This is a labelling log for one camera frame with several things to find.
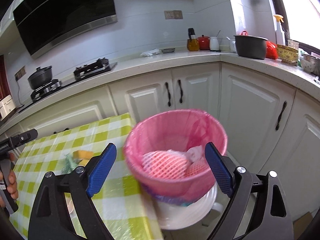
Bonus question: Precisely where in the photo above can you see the beige wall socket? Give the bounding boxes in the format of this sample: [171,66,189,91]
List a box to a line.
[164,10,183,20]

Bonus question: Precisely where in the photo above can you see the yellow-nozzle spray bottle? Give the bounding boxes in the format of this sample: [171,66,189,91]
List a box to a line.
[273,14,286,46]

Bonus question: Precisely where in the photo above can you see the brown wall socket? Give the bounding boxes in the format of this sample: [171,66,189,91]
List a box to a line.
[14,65,27,81]

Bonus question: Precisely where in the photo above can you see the black cabinet handle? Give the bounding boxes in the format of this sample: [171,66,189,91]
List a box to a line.
[164,82,172,107]
[177,79,184,104]
[275,101,288,131]

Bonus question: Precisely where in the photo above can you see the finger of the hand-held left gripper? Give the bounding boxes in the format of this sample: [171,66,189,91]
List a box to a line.
[6,128,39,146]

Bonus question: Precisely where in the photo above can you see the white tissue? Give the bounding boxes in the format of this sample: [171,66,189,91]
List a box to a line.
[185,146,206,163]

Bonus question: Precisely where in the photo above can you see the black power cable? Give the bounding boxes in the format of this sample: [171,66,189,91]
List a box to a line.
[16,79,25,108]

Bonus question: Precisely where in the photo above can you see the black cooking pot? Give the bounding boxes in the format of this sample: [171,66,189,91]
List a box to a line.
[27,66,53,90]

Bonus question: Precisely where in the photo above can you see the black range hood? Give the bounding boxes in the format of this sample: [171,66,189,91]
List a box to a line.
[12,0,118,59]

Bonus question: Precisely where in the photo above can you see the red plastic bag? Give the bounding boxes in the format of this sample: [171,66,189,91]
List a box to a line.
[265,40,278,59]

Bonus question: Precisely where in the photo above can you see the cream base cabinets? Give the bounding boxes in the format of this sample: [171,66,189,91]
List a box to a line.
[0,62,320,230]

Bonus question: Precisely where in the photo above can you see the white lidded jar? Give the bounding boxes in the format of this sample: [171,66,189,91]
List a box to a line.
[209,36,220,51]

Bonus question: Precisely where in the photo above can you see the white round stool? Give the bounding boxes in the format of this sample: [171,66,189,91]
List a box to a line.
[155,184,225,231]

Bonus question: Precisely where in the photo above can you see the pink foam fruit net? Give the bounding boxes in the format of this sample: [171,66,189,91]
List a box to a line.
[142,150,191,178]
[184,160,213,178]

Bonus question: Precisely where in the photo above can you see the red lidded jar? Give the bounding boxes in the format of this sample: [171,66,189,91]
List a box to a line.
[197,35,210,51]

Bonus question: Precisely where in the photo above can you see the grey inner pot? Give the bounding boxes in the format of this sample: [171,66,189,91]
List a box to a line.
[233,31,269,60]

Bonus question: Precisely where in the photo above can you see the oil bottle black cap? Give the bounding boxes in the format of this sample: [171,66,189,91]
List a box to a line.
[187,28,200,52]

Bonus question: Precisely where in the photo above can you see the green checked tablecloth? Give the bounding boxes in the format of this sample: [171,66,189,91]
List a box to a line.
[9,112,165,240]

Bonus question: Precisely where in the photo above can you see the clear plastic bag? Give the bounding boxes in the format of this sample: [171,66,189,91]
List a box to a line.
[139,48,161,57]

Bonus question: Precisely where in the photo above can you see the black gas stove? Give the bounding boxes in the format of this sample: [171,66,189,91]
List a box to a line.
[17,58,118,113]

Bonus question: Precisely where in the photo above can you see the yellow sponge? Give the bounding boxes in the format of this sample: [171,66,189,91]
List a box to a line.
[72,150,93,161]

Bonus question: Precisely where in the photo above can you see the green-print paper cup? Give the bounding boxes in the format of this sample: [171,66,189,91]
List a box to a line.
[62,154,78,173]

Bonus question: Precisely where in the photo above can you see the pink-lined trash bin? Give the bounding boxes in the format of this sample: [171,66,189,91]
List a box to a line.
[122,108,229,207]

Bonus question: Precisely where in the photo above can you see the wooden framed glass door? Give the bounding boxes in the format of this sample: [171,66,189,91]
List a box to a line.
[0,54,12,101]

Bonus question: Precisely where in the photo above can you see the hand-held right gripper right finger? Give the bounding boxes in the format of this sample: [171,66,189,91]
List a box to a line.
[204,142,294,240]

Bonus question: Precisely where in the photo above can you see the person's left hand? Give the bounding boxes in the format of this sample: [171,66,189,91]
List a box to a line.
[0,154,19,207]

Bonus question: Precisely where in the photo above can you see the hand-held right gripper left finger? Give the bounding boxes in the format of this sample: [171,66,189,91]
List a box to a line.
[28,142,118,240]

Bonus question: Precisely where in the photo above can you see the white countertop appliance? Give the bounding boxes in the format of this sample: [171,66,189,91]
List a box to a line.
[0,94,15,119]

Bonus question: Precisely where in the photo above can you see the metal bowl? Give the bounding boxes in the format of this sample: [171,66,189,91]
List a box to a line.
[299,53,320,75]

